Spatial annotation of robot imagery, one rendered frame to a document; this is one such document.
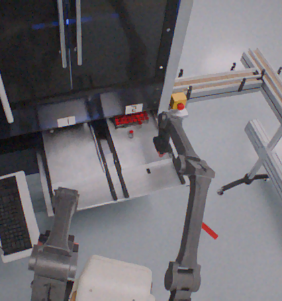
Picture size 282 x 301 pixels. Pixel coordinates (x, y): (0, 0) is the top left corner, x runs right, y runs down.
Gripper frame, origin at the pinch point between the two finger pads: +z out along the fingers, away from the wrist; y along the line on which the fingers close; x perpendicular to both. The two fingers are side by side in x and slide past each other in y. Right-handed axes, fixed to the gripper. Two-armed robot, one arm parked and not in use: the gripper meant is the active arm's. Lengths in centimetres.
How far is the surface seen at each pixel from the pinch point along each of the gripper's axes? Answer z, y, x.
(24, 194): 12, 3, 69
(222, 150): 88, 56, -83
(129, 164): 4.5, 2.3, 15.3
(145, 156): 4.3, 4.6, 6.3
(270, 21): 70, 219, -229
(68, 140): 1.9, 23.1, 41.9
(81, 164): 3.8, 7.2, 38.1
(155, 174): 5.8, -6.0, 4.4
